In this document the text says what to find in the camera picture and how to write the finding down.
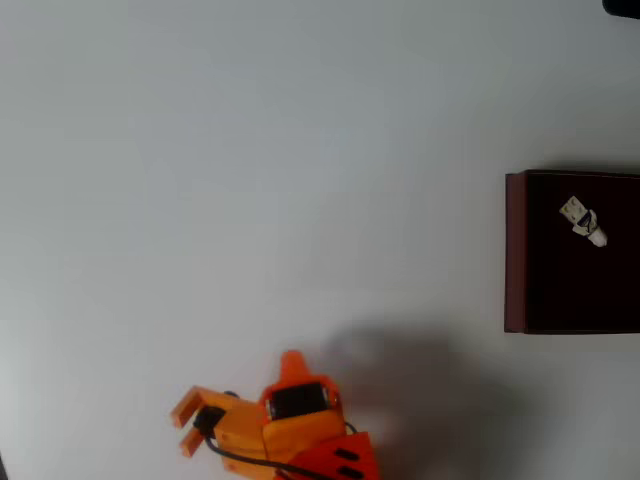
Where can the black object at corner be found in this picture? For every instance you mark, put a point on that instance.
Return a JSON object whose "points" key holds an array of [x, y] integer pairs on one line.
{"points": [[625, 7]]}

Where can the orange camera mount bracket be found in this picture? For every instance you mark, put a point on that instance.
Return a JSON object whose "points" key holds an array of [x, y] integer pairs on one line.
{"points": [[240, 415]]}

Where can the dark red box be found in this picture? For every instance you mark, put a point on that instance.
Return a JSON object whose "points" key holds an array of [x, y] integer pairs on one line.
{"points": [[550, 290]]}

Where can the small white toy figure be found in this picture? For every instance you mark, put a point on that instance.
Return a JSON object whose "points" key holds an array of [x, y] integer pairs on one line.
{"points": [[582, 220]]}

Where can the orange gripper with servo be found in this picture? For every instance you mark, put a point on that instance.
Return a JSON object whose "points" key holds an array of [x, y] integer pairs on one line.
{"points": [[299, 401]]}

